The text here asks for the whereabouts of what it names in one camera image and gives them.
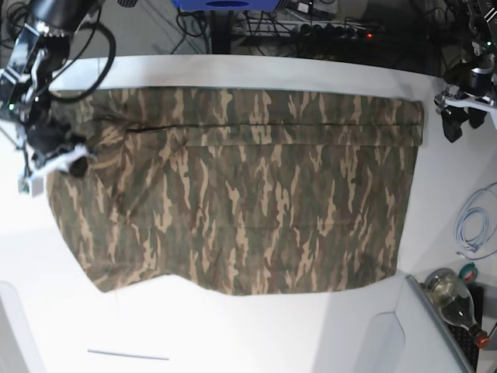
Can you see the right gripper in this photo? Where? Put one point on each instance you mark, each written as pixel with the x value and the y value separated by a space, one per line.
pixel 46 137

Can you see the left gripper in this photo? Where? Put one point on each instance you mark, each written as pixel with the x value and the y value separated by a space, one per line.
pixel 480 84

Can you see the camouflage t-shirt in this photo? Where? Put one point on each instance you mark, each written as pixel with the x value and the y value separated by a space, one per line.
pixel 240 191

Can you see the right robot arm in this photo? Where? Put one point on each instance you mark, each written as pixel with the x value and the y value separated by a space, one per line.
pixel 40 54

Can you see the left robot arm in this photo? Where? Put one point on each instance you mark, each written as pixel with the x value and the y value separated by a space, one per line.
pixel 474 26

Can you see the green tape roll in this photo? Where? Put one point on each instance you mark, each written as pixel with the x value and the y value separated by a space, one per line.
pixel 468 273

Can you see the clear plastic bottle red cap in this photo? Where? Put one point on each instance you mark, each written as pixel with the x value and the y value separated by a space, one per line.
pixel 453 301

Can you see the black power strip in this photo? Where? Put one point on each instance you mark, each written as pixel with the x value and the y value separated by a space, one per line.
pixel 347 31

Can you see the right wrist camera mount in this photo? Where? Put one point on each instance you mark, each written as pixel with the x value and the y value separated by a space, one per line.
pixel 38 167

